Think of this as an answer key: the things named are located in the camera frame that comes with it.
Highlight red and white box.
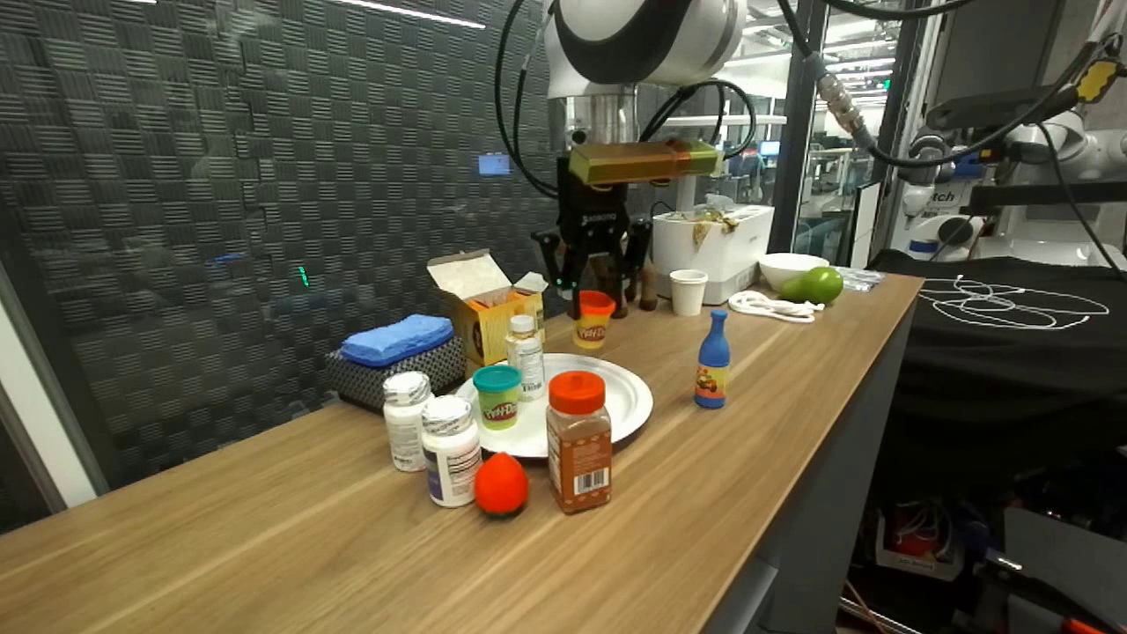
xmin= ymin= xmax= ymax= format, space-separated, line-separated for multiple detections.
xmin=872 ymin=502 xmax=968 ymax=585

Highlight dried leaves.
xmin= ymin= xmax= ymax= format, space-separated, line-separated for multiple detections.
xmin=682 ymin=203 xmax=739 ymax=253

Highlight spice jar with red lid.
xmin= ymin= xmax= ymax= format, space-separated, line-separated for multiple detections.
xmin=541 ymin=369 xmax=617 ymax=516

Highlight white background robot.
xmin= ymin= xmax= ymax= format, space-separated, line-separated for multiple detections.
xmin=894 ymin=110 xmax=1127 ymax=267

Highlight blue folded cloth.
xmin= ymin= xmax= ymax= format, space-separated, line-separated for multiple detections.
xmin=337 ymin=308 xmax=458 ymax=369

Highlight teal lid dough can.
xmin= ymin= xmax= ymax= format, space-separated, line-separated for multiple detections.
xmin=473 ymin=361 xmax=526 ymax=430

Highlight open yellow cardboard box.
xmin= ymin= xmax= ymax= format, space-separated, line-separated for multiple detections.
xmin=422 ymin=246 xmax=556 ymax=369

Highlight red toy tomato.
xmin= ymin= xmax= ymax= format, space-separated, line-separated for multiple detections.
xmin=473 ymin=450 xmax=533 ymax=520

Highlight black table cloth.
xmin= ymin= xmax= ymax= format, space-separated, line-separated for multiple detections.
xmin=872 ymin=249 xmax=1127 ymax=401

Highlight yellow black clamp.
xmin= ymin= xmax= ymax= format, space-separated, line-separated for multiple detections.
xmin=1069 ymin=57 xmax=1124 ymax=110

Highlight white round plate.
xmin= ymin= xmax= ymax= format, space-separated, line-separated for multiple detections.
xmin=453 ymin=349 xmax=656 ymax=466

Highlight white rope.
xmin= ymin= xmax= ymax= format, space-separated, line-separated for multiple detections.
xmin=726 ymin=287 xmax=827 ymax=327

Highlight orange lid dough can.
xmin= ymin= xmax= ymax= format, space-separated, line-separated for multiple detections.
xmin=570 ymin=287 xmax=618 ymax=352

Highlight thin white cable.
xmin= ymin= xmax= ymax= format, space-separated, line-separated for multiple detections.
xmin=918 ymin=271 xmax=1114 ymax=333

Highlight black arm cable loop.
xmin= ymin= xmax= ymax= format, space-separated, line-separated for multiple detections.
xmin=490 ymin=0 xmax=759 ymax=199

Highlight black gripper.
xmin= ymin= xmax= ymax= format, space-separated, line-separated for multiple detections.
xmin=533 ymin=151 xmax=656 ymax=308

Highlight yellow wrist camera box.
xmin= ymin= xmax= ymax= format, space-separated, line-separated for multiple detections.
xmin=567 ymin=136 xmax=726 ymax=189

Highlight small white glue bottle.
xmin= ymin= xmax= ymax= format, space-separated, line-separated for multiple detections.
xmin=503 ymin=314 xmax=549 ymax=401

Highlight white mug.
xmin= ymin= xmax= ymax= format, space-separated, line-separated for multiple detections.
xmin=648 ymin=203 xmax=778 ymax=306

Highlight blue bowling pin bottle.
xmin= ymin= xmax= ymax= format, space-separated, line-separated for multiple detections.
xmin=691 ymin=306 xmax=733 ymax=413

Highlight plain white pill bottle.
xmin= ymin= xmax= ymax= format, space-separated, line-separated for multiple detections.
xmin=380 ymin=369 xmax=435 ymax=475

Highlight black cable with metal connector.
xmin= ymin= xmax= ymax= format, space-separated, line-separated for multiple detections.
xmin=778 ymin=0 xmax=1114 ymax=169

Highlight white bowl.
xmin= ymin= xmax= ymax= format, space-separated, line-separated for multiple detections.
xmin=758 ymin=249 xmax=831 ymax=294

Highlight white pill bottle blue label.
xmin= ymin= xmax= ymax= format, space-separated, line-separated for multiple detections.
xmin=415 ymin=393 xmax=487 ymax=512

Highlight white paper cup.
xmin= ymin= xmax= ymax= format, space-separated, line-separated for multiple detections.
xmin=664 ymin=267 xmax=711 ymax=321

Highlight small clear packet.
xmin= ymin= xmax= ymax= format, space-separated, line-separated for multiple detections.
xmin=837 ymin=263 xmax=887 ymax=294

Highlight green fruit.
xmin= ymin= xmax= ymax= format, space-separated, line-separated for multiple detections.
xmin=776 ymin=263 xmax=847 ymax=306

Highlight dark metal pillar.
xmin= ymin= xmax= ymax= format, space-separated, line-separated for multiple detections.
xmin=766 ymin=0 xmax=831 ymax=256

